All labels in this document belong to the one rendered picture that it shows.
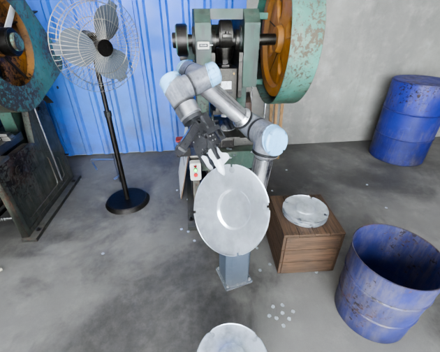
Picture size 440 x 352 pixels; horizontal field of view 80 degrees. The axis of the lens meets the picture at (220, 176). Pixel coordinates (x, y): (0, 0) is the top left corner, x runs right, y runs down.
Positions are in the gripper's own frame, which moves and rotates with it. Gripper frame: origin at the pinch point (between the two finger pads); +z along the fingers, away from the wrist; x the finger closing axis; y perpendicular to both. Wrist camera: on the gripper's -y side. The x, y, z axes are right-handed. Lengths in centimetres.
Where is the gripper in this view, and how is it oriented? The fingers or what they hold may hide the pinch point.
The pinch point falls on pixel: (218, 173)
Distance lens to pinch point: 82.4
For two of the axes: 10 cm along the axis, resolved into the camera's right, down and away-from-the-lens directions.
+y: 6.9, -3.9, 6.1
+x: -5.1, 3.4, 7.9
